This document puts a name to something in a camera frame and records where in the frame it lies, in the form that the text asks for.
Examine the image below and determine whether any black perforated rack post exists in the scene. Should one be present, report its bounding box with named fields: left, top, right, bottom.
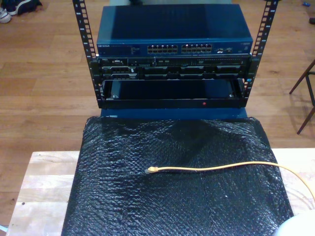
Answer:
left=242, top=0, right=280, bottom=108
left=72, top=0, right=104, bottom=109

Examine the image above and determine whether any black bubble wrap mat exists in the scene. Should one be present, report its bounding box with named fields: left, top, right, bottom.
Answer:
left=61, top=116, right=300, bottom=236

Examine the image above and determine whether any white sneaker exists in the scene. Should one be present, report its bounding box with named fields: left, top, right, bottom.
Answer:
left=0, top=7, right=12, bottom=24

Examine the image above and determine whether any black rack server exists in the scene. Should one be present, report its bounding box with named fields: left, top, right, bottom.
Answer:
left=90, top=56, right=259, bottom=81

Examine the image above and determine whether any yellow network cable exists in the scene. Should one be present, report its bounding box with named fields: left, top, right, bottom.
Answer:
left=144, top=162, right=315, bottom=206

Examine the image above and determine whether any blue network switch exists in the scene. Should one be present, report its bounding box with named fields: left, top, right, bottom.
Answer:
left=96, top=4, right=254, bottom=58

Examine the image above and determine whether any dark wooden chair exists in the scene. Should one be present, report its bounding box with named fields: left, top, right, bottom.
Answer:
left=289, top=59, right=315, bottom=135

